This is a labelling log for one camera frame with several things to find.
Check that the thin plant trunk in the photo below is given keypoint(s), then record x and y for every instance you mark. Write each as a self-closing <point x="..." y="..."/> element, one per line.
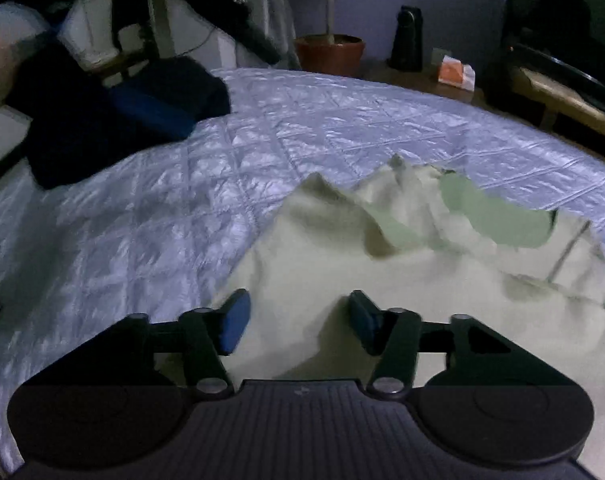
<point x="327" y="0"/>

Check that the black flat television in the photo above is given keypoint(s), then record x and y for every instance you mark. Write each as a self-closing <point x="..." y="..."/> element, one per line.
<point x="567" y="20"/>

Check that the terracotta plant pot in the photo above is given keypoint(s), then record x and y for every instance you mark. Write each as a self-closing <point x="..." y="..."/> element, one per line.
<point x="330" y="55"/>

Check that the pale yellow garment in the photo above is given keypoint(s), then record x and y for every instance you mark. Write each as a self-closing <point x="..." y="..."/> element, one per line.
<point x="332" y="260"/>

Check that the pale curtain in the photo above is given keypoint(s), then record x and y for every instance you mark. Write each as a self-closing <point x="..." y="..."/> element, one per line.
<point x="267" y="10"/>

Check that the person's left forearm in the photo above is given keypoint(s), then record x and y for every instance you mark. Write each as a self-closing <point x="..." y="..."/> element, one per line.
<point x="0" y="60"/>

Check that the wooden television stand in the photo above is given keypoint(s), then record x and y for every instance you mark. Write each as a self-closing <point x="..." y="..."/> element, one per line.
<point x="557" y="100"/>

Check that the silver quilted bedspread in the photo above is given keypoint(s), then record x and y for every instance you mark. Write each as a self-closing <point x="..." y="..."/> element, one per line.
<point x="182" y="185"/>

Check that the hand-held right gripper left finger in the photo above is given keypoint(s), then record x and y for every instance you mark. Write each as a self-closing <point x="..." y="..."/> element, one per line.
<point x="235" y="322"/>

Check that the black garment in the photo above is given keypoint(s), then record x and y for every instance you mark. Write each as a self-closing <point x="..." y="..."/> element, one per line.
<point x="82" y="155"/>

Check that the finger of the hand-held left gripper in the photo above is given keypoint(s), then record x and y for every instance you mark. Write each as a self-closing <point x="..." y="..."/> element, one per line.
<point x="152" y="110"/>

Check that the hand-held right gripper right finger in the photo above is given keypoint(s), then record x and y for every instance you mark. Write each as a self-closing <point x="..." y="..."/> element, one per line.
<point x="365" y="322"/>

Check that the orange and white tissue box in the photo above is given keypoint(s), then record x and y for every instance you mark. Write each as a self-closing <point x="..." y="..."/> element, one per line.
<point x="455" y="74"/>

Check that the wooden chair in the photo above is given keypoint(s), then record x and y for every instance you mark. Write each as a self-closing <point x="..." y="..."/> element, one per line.
<point x="127" y="60"/>

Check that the black speaker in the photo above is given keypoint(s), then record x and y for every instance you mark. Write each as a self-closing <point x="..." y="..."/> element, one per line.
<point x="406" y="40"/>

